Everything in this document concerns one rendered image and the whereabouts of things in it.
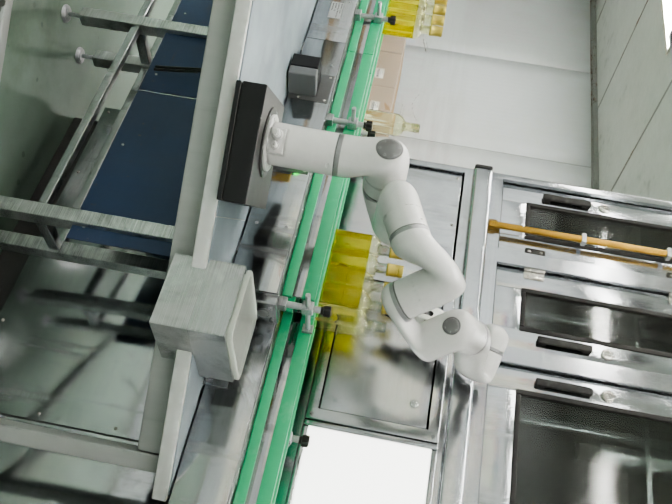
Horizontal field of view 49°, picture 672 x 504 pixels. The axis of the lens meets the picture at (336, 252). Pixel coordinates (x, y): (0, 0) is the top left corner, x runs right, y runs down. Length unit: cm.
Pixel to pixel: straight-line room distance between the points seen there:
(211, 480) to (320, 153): 73
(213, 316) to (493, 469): 84
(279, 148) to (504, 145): 516
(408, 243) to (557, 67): 616
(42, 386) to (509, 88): 578
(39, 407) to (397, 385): 91
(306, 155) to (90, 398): 87
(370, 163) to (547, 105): 561
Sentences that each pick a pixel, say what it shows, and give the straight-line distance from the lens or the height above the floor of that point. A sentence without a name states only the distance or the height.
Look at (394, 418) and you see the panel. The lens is 191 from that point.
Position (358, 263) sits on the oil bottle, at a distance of 193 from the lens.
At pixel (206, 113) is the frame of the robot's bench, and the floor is 68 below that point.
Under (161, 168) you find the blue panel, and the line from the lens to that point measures 201.
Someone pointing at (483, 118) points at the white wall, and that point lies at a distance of 684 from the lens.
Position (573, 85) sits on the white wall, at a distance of 740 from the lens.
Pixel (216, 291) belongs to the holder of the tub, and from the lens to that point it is 153.
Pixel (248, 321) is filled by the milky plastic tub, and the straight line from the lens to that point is 173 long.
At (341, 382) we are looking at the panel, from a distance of 193.
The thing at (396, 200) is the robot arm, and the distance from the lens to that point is 151.
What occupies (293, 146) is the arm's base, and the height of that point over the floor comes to 88.
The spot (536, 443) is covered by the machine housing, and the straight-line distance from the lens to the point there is 201.
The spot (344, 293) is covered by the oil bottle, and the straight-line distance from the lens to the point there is 188.
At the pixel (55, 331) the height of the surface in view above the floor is 27.
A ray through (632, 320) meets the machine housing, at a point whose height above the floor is 183.
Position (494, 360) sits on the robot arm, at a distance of 178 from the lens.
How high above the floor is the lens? 112
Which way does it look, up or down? 4 degrees down
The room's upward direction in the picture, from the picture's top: 100 degrees clockwise
